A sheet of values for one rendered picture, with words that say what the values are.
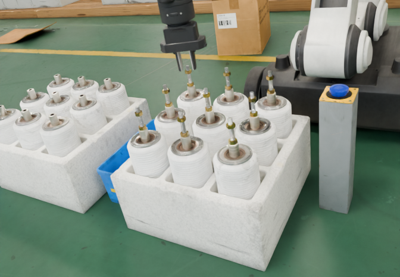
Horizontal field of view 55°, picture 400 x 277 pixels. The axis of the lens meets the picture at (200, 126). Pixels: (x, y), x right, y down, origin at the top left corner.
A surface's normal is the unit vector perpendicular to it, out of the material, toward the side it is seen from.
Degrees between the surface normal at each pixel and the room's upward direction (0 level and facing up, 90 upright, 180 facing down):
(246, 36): 90
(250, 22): 90
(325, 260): 0
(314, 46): 57
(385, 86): 45
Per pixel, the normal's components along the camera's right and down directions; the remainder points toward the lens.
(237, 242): -0.47, 0.50
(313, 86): -0.44, -0.23
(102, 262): -0.15, -0.85
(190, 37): -0.12, 0.51
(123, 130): 0.87, 0.12
